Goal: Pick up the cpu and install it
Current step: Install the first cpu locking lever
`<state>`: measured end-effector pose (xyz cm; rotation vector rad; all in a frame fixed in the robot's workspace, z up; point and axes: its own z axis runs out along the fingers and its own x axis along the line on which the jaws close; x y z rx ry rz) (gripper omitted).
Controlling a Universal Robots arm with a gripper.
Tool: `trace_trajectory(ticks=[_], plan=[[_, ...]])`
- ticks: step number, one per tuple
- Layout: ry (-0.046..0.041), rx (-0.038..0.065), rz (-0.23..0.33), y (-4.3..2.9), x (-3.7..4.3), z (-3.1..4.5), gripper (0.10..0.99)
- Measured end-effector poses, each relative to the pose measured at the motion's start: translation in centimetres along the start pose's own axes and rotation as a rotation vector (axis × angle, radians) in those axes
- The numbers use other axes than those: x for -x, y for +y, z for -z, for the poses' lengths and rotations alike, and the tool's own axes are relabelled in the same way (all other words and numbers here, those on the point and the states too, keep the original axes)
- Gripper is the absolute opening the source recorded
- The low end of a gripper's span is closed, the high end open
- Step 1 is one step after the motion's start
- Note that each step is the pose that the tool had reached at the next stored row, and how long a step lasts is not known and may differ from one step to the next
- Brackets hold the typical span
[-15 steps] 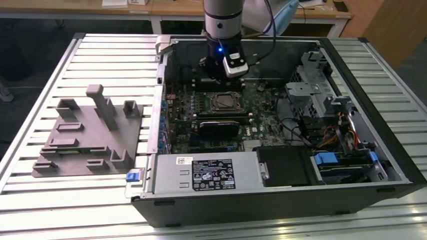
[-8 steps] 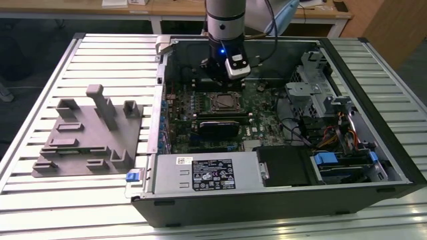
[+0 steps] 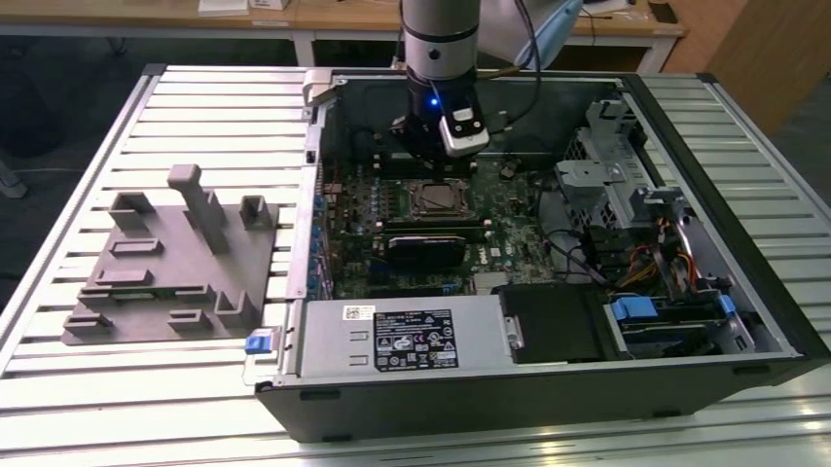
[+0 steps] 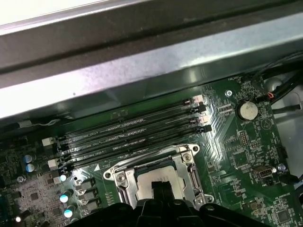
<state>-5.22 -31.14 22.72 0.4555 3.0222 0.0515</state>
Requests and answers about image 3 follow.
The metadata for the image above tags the black drive bay cover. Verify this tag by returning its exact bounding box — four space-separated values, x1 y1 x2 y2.
499 284 615 364

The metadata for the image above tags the wooden cabinet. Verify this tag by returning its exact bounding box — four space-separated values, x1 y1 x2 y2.
664 0 831 137

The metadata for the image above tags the green motherboard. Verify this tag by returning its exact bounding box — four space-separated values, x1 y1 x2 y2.
321 145 567 301

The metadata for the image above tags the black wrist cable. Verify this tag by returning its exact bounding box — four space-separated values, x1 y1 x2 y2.
489 0 545 132

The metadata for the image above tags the grey parts rack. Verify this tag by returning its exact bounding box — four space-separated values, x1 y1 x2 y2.
61 163 280 346

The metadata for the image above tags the wooden desk white frame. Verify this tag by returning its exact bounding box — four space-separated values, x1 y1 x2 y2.
0 0 690 74

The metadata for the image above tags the black power supply label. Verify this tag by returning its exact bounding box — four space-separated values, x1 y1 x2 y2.
368 308 456 374

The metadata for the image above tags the CPU socket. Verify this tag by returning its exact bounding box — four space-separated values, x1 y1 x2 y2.
403 177 472 219

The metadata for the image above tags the hard disk in blue carrier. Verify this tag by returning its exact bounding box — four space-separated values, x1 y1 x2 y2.
603 293 739 359

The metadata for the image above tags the black and silver PC case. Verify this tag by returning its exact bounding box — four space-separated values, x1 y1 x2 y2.
243 67 831 444

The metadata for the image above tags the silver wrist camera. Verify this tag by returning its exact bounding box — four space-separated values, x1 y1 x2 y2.
436 107 491 159

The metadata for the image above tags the red orange wire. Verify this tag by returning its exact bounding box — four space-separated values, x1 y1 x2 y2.
671 245 707 293

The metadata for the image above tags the yellow wire bundle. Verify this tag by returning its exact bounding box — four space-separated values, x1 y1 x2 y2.
612 262 655 289

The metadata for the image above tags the silver finned heat sink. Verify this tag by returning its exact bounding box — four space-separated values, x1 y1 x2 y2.
472 271 509 294

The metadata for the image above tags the silver power supply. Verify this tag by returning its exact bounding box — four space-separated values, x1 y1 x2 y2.
295 296 513 383

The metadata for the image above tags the black graphics card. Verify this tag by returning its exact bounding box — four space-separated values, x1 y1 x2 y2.
387 234 467 268

